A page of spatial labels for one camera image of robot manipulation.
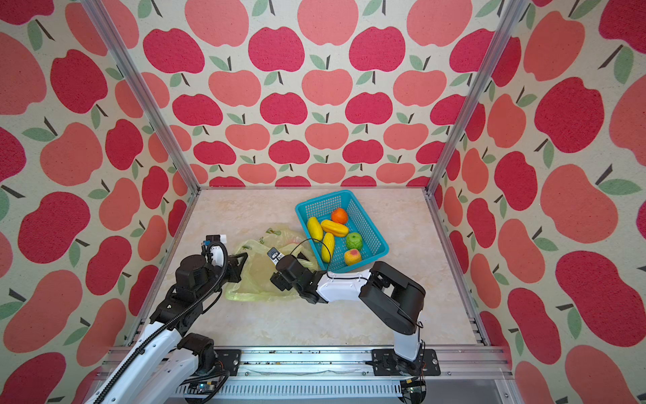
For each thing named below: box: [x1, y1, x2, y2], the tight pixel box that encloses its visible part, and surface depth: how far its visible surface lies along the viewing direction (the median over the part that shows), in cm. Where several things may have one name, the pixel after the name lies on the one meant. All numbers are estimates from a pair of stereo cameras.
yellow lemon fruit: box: [307, 216, 324, 242], surface depth 103 cm
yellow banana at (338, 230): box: [320, 219, 350, 238], surface depth 104 cm
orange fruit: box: [331, 207, 349, 225], surface depth 107 cm
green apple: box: [345, 232, 363, 250], surface depth 98 cm
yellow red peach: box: [344, 248, 362, 266], surface depth 93 cm
